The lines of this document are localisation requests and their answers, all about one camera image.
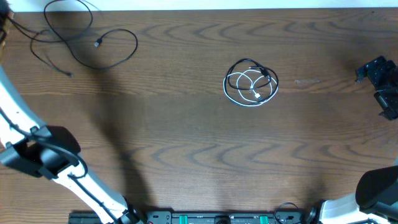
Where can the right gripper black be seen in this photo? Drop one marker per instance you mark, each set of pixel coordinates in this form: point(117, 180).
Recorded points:
point(375, 70)

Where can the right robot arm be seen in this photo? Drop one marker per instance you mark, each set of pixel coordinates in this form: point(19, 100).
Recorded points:
point(375, 198)

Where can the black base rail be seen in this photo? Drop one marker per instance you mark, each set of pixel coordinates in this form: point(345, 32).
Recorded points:
point(288, 216)

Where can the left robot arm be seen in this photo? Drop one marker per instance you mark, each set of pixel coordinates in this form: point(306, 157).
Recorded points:
point(37, 149)

